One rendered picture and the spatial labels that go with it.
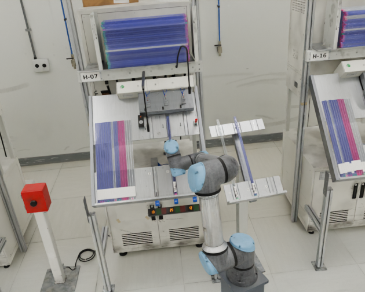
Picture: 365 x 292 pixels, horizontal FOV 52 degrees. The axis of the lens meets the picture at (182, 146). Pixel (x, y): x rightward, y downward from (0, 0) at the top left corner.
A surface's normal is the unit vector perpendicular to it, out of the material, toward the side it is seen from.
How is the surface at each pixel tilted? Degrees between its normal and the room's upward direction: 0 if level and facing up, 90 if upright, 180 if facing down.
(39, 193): 90
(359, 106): 45
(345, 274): 0
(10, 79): 90
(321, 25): 90
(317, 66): 90
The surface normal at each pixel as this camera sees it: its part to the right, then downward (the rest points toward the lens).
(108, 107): 0.00, -0.33
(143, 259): -0.07, -0.89
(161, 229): 0.08, 0.45
